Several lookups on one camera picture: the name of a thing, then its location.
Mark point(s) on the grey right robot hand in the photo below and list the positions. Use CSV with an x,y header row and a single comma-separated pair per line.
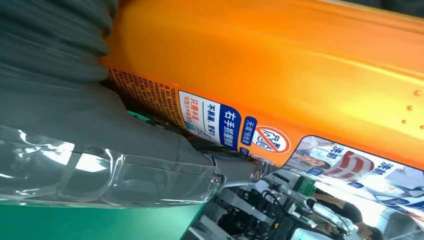
x,y
99,132

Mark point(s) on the standing humanoid robot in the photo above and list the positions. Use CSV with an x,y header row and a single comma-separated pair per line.
x,y
328,215

